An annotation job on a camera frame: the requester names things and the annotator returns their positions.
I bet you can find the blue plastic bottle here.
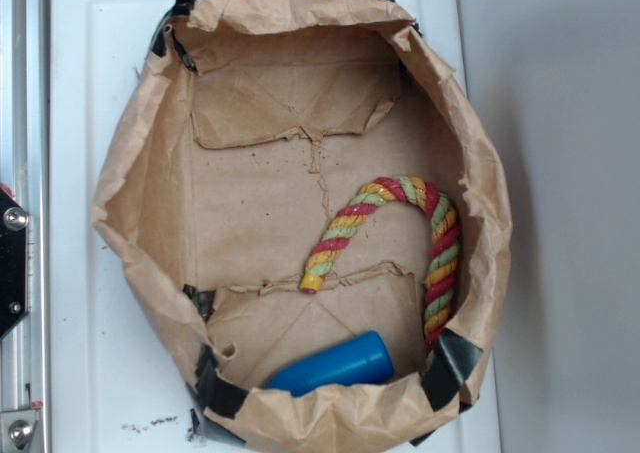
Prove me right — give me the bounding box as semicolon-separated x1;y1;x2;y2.
264;331;395;397

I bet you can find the brown paper bag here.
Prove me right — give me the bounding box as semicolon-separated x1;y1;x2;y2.
92;0;513;452

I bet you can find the white plastic tray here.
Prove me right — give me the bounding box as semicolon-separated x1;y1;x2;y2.
48;0;502;452

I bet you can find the multicolour twisted rope toy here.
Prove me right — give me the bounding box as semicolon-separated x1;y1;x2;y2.
299;175;461;367

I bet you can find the black metal bracket plate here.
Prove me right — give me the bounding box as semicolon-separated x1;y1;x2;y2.
0;184;29;339

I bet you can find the aluminium frame rail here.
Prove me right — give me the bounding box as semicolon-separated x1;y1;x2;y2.
1;0;52;452

